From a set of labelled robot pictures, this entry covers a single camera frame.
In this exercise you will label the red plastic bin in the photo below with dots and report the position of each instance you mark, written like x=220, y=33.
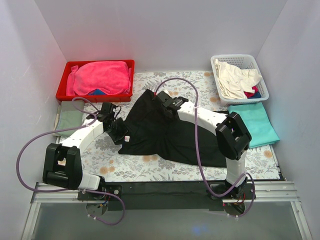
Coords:
x=61, y=91

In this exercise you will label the white plastic basket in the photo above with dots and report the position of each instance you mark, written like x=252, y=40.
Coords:
x=243, y=61

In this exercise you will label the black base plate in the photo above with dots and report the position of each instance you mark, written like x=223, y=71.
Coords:
x=174, y=195

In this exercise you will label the blue cloth in basket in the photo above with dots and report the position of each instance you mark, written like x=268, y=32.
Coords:
x=257, y=95

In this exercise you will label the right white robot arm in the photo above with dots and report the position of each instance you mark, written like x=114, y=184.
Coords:
x=233, y=139

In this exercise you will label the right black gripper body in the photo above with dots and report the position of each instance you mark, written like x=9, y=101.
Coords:
x=161, y=97

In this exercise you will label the magenta cloth in basket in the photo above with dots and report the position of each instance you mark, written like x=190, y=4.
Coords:
x=252, y=93

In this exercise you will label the grey green folded shirt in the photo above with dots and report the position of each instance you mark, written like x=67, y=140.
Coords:
x=68, y=116

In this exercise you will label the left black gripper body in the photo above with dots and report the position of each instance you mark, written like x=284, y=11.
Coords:
x=117, y=130

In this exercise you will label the blue cloth in bin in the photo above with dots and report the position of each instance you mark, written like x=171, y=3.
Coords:
x=96, y=92

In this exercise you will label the black t shirt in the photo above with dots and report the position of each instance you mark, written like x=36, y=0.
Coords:
x=152, y=133

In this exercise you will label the aluminium rail frame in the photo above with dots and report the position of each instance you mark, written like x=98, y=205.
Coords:
x=275, y=214

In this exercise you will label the cream crumpled shirt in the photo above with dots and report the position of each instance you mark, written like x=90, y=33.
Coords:
x=233, y=81

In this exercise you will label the pink towel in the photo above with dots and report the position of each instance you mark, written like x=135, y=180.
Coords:
x=111, y=77

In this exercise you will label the teal folded shirt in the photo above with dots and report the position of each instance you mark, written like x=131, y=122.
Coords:
x=257, y=122

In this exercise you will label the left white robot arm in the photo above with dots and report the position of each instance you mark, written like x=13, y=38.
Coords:
x=63, y=164

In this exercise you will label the floral table mat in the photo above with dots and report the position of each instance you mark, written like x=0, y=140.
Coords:
x=101, y=157

